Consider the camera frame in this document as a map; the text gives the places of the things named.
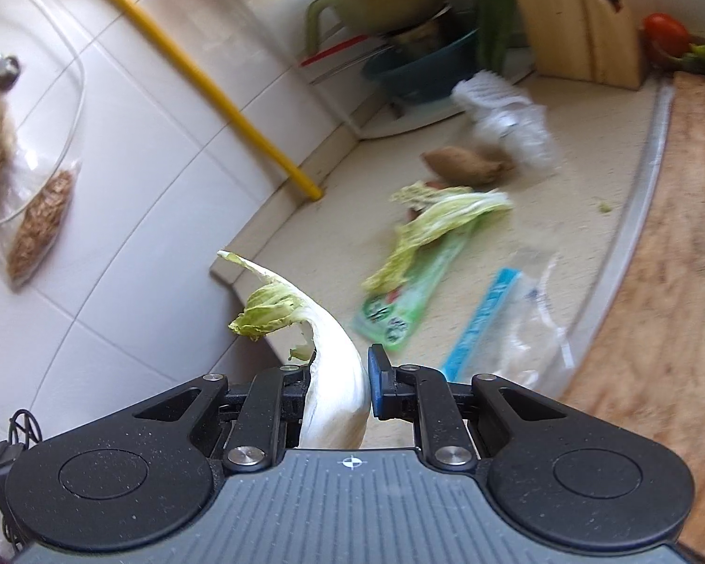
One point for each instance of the metal wall hook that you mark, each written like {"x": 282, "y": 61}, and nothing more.
{"x": 4, "y": 69}

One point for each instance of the clear plastic bag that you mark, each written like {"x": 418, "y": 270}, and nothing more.
{"x": 520, "y": 135}

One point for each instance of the wooden knife block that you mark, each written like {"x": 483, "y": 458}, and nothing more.
{"x": 570, "y": 17}

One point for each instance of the white foam net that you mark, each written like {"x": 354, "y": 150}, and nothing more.
{"x": 487, "y": 89}

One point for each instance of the green plastic wrapper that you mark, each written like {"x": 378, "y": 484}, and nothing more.
{"x": 399, "y": 311}

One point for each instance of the yellow pipe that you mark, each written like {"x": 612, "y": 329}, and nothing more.
{"x": 211, "y": 88}

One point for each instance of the white dish rack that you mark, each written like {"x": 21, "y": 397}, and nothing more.
{"x": 388, "y": 124}

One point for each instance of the teal plastic basin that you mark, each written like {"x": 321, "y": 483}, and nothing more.
{"x": 423, "y": 76}

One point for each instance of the hanging bag of grain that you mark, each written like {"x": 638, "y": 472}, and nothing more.
{"x": 41, "y": 223}

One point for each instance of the sweet potato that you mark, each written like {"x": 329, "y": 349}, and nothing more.
{"x": 464, "y": 165}

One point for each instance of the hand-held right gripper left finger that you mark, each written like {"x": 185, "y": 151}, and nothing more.
{"x": 270, "y": 399}

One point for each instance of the red tomato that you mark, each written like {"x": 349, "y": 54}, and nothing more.
{"x": 665, "y": 32}

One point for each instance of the clear zip bag blue strip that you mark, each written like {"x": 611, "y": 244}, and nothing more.
{"x": 482, "y": 317}

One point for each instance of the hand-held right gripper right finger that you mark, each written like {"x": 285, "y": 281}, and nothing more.
{"x": 380, "y": 382}

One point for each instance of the cabbage leaf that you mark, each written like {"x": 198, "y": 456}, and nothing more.
{"x": 440, "y": 217}
{"x": 335, "y": 376}

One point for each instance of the wooden cutting board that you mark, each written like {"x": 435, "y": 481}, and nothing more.
{"x": 670, "y": 305}

